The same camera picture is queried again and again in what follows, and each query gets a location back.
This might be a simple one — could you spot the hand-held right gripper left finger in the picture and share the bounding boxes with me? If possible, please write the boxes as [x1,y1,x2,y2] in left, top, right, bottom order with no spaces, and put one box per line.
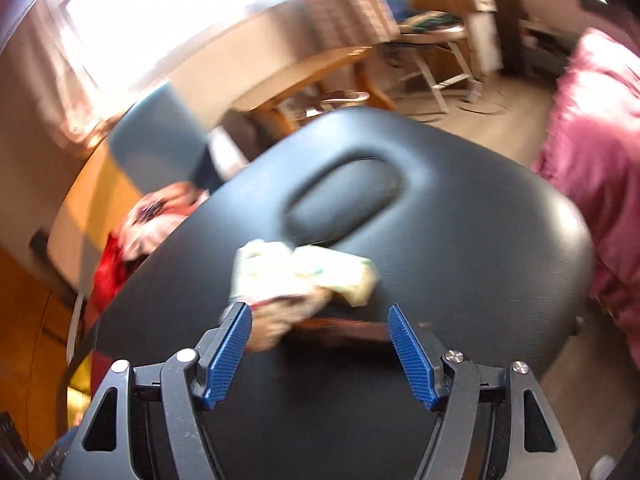
[62,302,253,480]

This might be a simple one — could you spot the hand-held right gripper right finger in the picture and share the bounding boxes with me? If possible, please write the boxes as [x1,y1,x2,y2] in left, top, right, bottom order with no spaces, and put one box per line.
[387,304,583,480]

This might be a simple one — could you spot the pink white snack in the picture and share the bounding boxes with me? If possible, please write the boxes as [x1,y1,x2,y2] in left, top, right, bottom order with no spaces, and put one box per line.
[244,292,332,354]

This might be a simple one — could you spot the golden tin box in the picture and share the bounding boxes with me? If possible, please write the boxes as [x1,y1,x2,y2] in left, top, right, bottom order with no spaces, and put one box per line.
[67,370,97,423]

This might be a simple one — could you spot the white packet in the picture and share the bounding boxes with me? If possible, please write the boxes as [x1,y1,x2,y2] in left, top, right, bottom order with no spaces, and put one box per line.
[234,239,302,307]

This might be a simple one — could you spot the white cloth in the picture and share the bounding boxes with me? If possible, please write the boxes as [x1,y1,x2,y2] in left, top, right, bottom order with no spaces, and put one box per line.
[294,244,379,309]

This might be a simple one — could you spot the wooden wardrobe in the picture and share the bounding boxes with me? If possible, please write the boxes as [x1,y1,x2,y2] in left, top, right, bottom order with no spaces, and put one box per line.
[0,245,82,422]

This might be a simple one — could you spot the red cloth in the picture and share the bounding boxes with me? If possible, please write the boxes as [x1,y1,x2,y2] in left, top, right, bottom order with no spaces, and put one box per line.
[82,232,132,322]

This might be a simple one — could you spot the blue and yellow armchair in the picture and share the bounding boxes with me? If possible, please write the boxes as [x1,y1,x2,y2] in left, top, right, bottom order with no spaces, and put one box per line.
[50,84,252,261]

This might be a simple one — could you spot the pink blanket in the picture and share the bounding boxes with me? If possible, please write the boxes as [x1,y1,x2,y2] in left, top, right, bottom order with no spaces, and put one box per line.
[530,27,640,357]

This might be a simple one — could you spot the wooden side table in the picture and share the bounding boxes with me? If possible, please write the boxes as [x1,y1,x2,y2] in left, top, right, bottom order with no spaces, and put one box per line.
[231,45,399,137]

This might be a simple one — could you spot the pale floral curtain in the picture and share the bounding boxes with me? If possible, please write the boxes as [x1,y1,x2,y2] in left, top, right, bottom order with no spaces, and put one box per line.
[15,5,122,147]

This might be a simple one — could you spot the wooden chair with clothes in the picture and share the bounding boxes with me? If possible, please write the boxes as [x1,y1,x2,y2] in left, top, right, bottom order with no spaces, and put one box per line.
[372,0,484,117]

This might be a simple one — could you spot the window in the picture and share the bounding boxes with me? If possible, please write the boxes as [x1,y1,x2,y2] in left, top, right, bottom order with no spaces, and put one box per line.
[60,0,297,87]

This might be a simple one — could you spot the pale striped curtain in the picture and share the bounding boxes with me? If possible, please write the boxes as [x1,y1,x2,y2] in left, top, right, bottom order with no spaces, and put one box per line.
[279,0,397,49]

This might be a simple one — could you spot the black chair frame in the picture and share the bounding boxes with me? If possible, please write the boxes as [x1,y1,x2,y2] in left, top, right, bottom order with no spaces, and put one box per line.
[30,230,77,302]

